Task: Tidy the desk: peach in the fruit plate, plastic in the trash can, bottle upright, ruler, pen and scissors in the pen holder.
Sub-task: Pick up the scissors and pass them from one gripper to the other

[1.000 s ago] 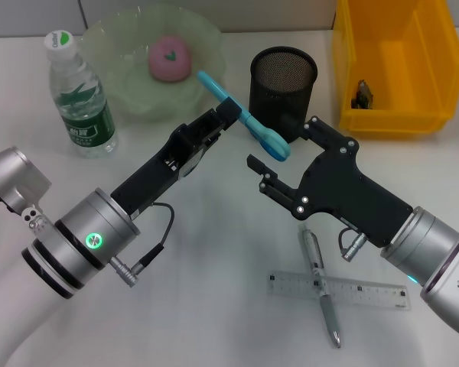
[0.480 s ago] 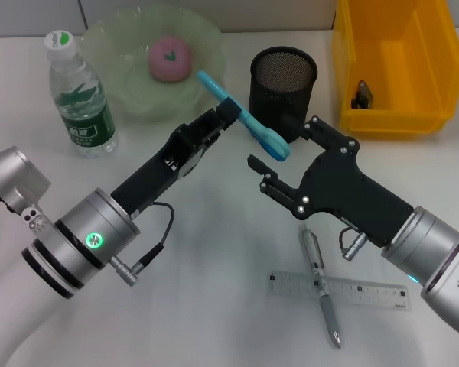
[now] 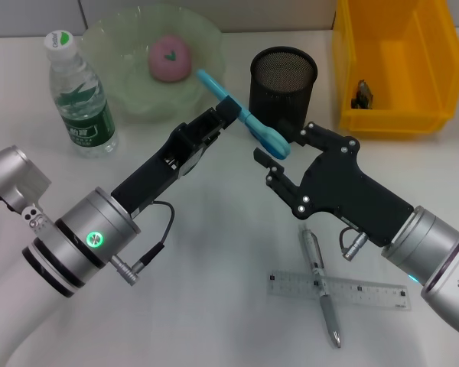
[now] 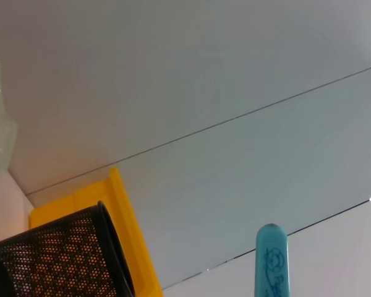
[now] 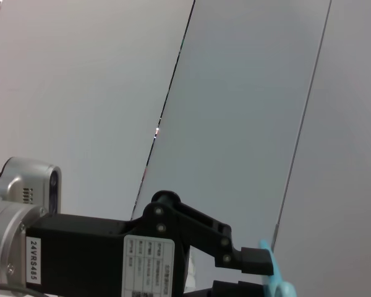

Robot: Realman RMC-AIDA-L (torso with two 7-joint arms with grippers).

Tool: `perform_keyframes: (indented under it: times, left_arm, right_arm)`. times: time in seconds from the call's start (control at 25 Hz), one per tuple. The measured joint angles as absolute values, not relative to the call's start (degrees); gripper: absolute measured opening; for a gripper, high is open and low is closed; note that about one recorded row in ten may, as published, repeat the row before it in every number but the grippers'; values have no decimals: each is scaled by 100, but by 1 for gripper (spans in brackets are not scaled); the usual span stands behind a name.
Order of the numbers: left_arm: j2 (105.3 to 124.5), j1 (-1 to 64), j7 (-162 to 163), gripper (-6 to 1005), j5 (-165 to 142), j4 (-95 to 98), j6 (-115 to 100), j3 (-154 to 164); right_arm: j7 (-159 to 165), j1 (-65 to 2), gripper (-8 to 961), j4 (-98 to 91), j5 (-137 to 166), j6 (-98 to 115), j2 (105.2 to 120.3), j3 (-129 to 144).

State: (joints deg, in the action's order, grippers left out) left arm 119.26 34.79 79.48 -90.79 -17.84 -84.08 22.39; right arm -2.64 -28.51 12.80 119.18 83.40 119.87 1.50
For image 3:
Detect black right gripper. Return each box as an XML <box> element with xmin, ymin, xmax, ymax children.
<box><xmin>252</xmin><ymin>122</ymin><xmax>415</xmax><ymax>248</ymax></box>

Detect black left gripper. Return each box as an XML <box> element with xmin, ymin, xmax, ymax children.
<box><xmin>109</xmin><ymin>96</ymin><xmax>242</xmax><ymax>219</ymax></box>

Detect blue teal scissors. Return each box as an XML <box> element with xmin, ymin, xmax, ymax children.
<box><xmin>196</xmin><ymin>69</ymin><xmax>292</xmax><ymax>161</ymax></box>

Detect pink toy peach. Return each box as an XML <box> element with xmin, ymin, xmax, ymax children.
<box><xmin>148</xmin><ymin>34</ymin><xmax>194</xmax><ymax>83</ymax></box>

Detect clear green-label water bottle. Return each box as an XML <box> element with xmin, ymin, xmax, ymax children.
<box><xmin>44</xmin><ymin>29</ymin><xmax>120</xmax><ymax>160</ymax></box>

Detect black mesh pen holder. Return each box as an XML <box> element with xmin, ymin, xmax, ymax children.
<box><xmin>248</xmin><ymin>46</ymin><xmax>319</xmax><ymax>139</ymax></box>

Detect green glass fruit plate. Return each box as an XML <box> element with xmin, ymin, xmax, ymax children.
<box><xmin>80</xmin><ymin>4</ymin><xmax>228</xmax><ymax>124</ymax></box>

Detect silver grey pen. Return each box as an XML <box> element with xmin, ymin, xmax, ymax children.
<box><xmin>298</xmin><ymin>225</ymin><xmax>343</xmax><ymax>349</ymax></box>

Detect clear plastic ruler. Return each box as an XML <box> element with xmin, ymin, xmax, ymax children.
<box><xmin>267</xmin><ymin>269</ymin><xmax>412</xmax><ymax>312</ymax></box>

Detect yellow plastic bin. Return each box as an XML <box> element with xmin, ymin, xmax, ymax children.
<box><xmin>331</xmin><ymin>0</ymin><xmax>459</xmax><ymax>139</ymax></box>

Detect right gripper cable with plug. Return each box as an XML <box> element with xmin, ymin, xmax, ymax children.
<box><xmin>338</xmin><ymin>226</ymin><xmax>369</xmax><ymax>262</ymax></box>

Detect gripper cable with plug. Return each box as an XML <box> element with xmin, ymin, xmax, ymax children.
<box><xmin>109</xmin><ymin>200</ymin><xmax>176</xmax><ymax>287</ymax></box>
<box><xmin>338</xmin><ymin>226</ymin><xmax>369</xmax><ymax>262</ymax></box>

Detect left gripper cable with plug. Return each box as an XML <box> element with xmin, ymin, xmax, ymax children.
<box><xmin>109</xmin><ymin>200</ymin><xmax>176</xmax><ymax>287</ymax></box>

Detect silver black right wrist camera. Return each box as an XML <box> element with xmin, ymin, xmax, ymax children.
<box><xmin>420</xmin><ymin>215</ymin><xmax>459</xmax><ymax>338</ymax></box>

